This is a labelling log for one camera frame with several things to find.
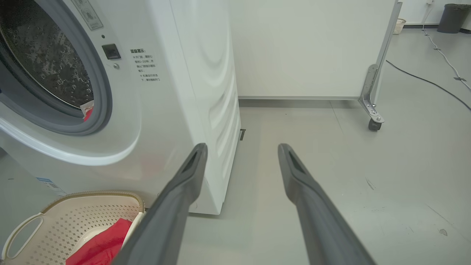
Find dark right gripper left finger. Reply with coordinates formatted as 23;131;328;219
112;143;209;265

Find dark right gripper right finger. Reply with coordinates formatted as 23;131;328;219
278;143;376;265

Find red garment white stripes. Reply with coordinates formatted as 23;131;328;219
65;218;133;265

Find cream perforated laundry basket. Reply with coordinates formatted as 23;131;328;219
0;190;146;265

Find white washing machine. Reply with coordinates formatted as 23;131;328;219
0;0;241;216

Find small cream woven basket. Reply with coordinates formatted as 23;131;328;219
392;18;407;35

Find blue energy label sticker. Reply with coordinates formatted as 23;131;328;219
36;177;67;197

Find red and white garment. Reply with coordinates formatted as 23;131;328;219
80;103;95;122

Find metal caster leg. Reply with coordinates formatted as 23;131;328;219
359;1;403;132

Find printed warning text label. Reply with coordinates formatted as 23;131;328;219
130;48;161;83

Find white partition panel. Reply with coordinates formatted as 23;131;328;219
228;0;403;100

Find grey instruction sticker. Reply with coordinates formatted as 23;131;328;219
72;0;103;31

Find dark grey trash bin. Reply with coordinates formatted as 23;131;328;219
437;4;471;34

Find black floor cable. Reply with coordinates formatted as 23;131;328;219
386;60;471;111

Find white floor cable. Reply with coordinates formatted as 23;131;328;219
421;0;471;91

